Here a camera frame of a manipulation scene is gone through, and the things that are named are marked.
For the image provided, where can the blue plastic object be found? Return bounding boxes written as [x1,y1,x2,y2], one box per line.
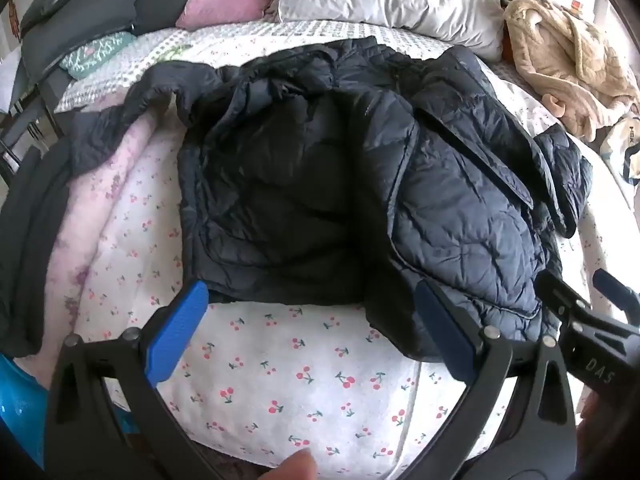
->
[0,354,141,467]

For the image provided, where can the light blue printed cloth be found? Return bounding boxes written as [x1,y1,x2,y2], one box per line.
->
[597,112,640,186]

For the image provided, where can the beige fleece robe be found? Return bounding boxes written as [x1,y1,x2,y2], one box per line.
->
[501,0,640,143]

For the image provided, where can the dark grey cloth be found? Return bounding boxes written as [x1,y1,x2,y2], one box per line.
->
[0,136,77,358]

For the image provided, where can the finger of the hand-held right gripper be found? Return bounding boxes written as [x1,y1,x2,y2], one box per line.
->
[593,269,640,320]
[536,270,595,330]

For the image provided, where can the dark navy puffer jacket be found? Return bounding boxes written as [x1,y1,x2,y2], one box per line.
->
[70,35,595,363]

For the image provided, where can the cherry print bed sheet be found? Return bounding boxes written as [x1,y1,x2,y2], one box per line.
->
[75,57,640,471]

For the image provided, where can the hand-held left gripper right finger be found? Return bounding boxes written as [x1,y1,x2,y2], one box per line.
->
[395,280,581,480]

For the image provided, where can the pink floral blanket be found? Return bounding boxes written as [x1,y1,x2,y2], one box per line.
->
[40,92,173,361]

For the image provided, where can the green patterned cushion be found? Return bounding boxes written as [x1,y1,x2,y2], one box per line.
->
[60,31,136,80]

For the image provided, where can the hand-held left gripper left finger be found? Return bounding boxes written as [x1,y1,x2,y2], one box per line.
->
[42,280,226,480]

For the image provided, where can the person's right hand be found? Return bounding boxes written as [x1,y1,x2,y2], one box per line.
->
[577,389,616,442]

